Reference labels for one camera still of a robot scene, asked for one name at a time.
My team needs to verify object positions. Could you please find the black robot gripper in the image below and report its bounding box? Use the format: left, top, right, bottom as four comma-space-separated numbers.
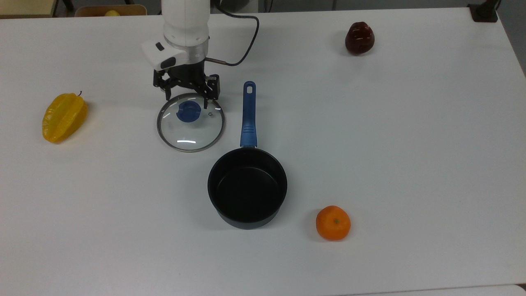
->
153, 62, 221, 110

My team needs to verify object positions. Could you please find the glass lid with blue knob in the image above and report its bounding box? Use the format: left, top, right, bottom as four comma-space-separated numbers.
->
156, 92, 226, 153

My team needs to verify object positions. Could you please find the yellow starfruit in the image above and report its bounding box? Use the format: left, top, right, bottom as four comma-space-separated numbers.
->
42, 91, 88, 144

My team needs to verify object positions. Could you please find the light wooden box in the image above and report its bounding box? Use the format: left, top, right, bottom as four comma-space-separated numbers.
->
74, 5, 148, 17

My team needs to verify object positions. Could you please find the dark red apple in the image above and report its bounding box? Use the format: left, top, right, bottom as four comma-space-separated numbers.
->
345, 22, 375, 56

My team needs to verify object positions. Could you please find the beige wooden furniture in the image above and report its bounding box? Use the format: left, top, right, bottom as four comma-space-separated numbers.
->
0, 0, 58, 19

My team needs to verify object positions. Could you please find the orange mandarin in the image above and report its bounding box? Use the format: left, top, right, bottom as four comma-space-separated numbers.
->
316, 206, 351, 241

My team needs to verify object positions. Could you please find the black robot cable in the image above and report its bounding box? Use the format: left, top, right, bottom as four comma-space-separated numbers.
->
205, 0, 261, 67

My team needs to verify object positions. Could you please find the black saucepan with blue handle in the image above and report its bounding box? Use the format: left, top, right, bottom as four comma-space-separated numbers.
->
208, 81, 288, 230

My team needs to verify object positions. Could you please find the black table clamp mount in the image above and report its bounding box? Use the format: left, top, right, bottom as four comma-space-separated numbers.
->
468, 0, 501, 23

